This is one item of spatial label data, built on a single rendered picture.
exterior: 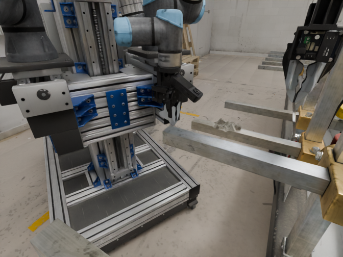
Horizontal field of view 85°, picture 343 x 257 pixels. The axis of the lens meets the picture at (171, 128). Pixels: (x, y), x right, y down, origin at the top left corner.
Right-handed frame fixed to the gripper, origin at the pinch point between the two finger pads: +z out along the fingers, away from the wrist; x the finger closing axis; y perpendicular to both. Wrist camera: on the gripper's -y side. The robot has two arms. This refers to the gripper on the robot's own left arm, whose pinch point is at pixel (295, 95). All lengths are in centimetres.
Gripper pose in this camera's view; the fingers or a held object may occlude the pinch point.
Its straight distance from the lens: 51.5
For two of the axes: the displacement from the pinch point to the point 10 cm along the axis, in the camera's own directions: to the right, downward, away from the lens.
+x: 8.6, 2.5, -4.4
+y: -5.1, 4.2, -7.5
